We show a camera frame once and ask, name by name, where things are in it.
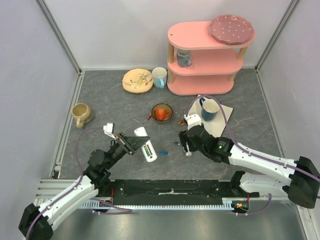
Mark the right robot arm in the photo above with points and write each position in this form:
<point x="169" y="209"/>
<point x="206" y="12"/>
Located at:
<point x="298" y="180"/>

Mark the pink polka dot plate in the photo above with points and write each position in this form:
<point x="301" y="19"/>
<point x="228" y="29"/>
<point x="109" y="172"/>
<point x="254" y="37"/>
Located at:
<point x="231" y="30"/>

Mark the blue battery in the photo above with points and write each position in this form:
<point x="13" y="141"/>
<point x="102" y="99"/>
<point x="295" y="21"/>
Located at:
<point x="163" y="152"/>

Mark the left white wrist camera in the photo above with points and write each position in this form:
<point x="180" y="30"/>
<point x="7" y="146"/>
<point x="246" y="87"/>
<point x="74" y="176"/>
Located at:
<point x="108" y="130"/>

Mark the dark blue mug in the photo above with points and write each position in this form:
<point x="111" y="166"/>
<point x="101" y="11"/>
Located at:
<point x="209" y="109"/>

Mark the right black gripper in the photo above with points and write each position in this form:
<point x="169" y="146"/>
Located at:
<point x="186" y="139"/>

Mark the light blue mug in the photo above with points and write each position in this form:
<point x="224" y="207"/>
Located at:
<point x="159" y="75"/>

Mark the orange battery by plate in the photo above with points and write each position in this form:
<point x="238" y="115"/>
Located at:
<point x="181" y="123"/>

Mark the beige ceramic mug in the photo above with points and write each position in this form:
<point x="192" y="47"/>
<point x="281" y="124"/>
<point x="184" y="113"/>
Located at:
<point x="82" y="114"/>

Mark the white remote control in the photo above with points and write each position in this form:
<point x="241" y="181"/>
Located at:
<point x="141" y="131"/>

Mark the yellow floral plate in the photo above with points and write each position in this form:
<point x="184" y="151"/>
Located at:
<point x="137" y="81"/>

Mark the orange cup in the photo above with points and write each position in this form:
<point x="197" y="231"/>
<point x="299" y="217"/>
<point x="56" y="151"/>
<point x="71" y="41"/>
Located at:
<point x="160" y="114"/>

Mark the pink three-tier shelf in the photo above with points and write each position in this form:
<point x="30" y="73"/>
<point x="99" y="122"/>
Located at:
<point x="214" y="65"/>

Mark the white cable duct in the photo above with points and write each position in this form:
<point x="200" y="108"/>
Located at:
<point x="226" y="205"/>

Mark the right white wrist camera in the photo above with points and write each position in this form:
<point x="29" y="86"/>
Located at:
<point x="192" y="120"/>

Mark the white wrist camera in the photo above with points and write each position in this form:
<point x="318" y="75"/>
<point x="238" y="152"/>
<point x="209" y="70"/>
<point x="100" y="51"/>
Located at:
<point x="108" y="130"/>
<point x="192" y="120"/>

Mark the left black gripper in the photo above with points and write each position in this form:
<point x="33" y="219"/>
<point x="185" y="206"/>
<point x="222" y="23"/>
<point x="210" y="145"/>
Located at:
<point x="138" y="141"/>

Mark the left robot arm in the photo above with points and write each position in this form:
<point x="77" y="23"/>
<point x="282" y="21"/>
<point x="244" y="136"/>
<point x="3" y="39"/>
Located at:
<point x="40" y="222"/>

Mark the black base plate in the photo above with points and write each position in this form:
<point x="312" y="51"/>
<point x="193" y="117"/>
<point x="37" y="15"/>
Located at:
<point x="172" y="192"/>

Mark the green battery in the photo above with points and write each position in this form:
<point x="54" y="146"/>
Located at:
<point x="147" y="151"/>

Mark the grey mug on shelf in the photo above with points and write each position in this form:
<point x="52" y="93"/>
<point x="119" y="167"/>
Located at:
<point x="183" y="58"/>

